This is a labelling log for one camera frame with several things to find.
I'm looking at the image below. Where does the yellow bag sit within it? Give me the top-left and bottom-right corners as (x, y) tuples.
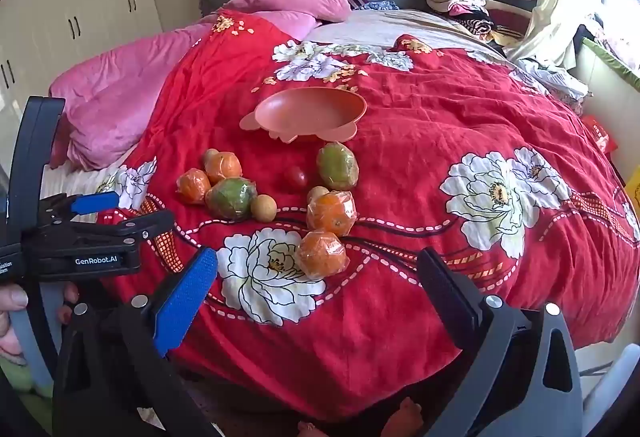
(625, 167), (640, 208)

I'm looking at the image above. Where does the green-edged windowsill cushion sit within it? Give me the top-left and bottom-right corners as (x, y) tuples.
(580, 37), (640, 93)

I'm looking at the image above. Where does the green mango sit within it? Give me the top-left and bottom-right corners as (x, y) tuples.
(316, 142), (360, 192)
(205, 177), (258, 222)

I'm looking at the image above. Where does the green printed clothing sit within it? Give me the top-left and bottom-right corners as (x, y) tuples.
(0, 362), (53, 423)

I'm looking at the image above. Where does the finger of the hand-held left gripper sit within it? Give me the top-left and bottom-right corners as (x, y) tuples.
(42, 191), (121, 228)
(34, 210), (176, 249)

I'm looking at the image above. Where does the orange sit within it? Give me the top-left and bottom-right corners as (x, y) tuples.
(306, 190), (358, 238)
(296, 229), (349, 280)
(175, 168), (212, 205)
(205, 151), (244, 184)

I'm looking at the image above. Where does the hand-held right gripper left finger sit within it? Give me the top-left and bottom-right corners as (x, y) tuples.
(52, 247), (221, 437)

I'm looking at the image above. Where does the red tomato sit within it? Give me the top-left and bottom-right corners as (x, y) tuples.
(284, 165), (308, 189)

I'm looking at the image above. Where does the red floral blanket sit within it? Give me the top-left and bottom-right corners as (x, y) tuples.
(95, 10), (640, 423)

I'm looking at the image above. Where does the beige bed sheet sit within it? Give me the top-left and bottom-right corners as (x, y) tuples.
(305, 8), (501, 55)

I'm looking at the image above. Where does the person's left hand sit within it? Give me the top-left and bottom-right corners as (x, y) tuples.
(0, 283), (81, 368)

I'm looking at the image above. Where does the pink plastic bowl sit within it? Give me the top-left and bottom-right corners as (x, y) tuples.
(239, 86), (368, 143)

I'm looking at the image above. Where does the red bag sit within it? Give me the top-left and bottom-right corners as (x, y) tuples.
(582, 114), (618, 153)

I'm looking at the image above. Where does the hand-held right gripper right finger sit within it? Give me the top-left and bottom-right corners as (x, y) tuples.
(416, 247), (586, 437)

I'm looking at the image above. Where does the white crumpled cloth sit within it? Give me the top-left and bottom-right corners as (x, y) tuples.
(520, 57), (590, 99)

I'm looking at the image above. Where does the person's right foot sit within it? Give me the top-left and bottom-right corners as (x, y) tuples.
(387, 397), (423, 437)

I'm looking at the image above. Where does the pink quilt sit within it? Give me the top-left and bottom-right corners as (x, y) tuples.
(49, 0), (353, 170)

